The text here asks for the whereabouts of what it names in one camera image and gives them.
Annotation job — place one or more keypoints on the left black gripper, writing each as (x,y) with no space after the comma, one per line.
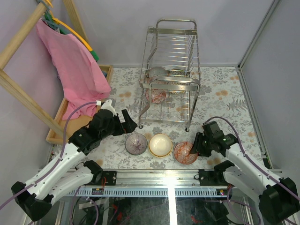
(121,125)

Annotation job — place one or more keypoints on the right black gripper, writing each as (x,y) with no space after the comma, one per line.
(197,148)

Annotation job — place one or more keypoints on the orange red patterned bowl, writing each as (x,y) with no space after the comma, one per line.
(183,155)

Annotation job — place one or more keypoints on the cream bowl orange rim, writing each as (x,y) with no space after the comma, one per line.
(160,145)

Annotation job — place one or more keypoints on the red diamond patterned bowl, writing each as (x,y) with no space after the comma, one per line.
(158,96)

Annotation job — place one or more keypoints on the blue patterned bowl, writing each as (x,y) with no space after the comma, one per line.
(177,72)

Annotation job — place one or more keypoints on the brown patterned bowl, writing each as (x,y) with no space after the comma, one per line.
(178,89)

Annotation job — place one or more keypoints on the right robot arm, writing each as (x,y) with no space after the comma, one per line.
(255,173)

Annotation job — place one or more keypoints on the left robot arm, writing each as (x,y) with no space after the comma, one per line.
(37,195)

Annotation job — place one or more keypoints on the stainless steel dish rack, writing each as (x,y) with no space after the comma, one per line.
(171,43)

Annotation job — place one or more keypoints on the purple striped bowl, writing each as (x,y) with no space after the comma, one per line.
(136,144)

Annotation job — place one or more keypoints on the pink cloth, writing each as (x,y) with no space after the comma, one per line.
(81,77)

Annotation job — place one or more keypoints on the yellow plastic hanger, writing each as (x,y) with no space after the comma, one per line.
(78,29)

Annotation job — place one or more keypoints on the green plastic hanger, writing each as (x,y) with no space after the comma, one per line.
(55,24)

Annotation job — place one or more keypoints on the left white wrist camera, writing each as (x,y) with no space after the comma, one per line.
(108,105)

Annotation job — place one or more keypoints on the aluminium rail frame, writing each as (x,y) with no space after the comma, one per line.
(162,197)

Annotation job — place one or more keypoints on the wooden clothes rack frame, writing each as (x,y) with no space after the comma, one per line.
(32,69)

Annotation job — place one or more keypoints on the aluminium corner post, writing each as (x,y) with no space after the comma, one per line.
(271,10)

